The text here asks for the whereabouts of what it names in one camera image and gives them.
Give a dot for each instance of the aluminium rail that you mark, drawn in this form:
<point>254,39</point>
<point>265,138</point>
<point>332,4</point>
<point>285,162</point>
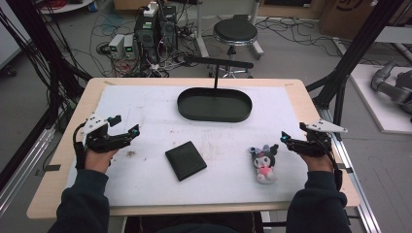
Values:
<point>359,181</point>
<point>26,165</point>

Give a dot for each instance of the black oval tray with T-bar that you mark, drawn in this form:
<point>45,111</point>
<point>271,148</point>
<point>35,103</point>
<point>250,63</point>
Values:
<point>213,105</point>

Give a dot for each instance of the white power strip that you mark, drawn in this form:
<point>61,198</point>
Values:
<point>150,9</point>

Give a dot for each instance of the white round table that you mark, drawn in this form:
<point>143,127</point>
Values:
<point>64,5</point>

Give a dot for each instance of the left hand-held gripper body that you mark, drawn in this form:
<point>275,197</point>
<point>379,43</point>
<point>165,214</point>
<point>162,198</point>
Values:
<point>97,137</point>

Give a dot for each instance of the person's left hand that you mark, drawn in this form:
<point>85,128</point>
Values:
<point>98,160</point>

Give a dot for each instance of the white metal stand legs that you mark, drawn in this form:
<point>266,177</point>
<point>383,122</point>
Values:
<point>200,32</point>

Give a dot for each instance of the black metal frame post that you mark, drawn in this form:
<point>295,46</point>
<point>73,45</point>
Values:
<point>42,42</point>
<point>356,48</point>

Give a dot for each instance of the white floor platform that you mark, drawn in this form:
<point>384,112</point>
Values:
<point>382,113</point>

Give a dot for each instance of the black round stool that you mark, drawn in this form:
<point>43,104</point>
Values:
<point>235,30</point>

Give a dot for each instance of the person's right hand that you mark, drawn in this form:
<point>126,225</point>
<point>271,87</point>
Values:
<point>319,163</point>

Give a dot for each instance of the grey bench power supply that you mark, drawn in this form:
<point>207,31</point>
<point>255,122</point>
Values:
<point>129,47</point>
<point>116,45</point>

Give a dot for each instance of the white table mat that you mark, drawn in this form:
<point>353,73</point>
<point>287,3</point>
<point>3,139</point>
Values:
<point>155,129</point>

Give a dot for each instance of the wooden table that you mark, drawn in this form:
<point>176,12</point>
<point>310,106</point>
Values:
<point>51,194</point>

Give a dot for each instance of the black square wallet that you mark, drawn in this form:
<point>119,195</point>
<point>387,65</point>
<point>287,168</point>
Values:
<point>185,160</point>

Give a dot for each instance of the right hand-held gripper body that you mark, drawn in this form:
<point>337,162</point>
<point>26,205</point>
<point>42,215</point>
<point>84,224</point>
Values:
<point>315,142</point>

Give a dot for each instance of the black and pink plush toy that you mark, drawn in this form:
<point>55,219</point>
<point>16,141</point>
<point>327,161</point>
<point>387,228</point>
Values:
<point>265,165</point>

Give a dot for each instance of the brown cardboard box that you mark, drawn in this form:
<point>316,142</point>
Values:
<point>350,17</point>

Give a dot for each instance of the black computer tower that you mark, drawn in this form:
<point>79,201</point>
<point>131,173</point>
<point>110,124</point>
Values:
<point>167,27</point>
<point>146,35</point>

